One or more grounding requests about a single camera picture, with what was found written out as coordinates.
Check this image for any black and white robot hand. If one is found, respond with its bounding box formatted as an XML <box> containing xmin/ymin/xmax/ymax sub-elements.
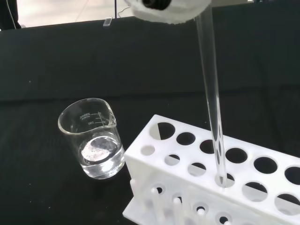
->
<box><xmin>123</xmin><ymin>0</ymin><xmax>212</xmax><ymax>25</ymax></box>

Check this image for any black bench cloth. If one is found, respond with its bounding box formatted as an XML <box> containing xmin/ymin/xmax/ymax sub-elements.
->
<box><xmin>0</xmin><ymin>5</ymin><xmax>300</xmax><ymax>225</ymax></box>

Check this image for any white test tube rack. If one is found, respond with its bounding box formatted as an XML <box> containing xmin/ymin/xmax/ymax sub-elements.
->
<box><xmin>122</xmin><ymin>114</ymin><xmax>300</xmax><ymax>225</ymax></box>

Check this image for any clear glass beaker with water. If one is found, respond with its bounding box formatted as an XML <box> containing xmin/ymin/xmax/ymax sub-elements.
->
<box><xmin>57</xmin><ymin>97</ymin><xmax>126</xmax><ymax>180</ymax></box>

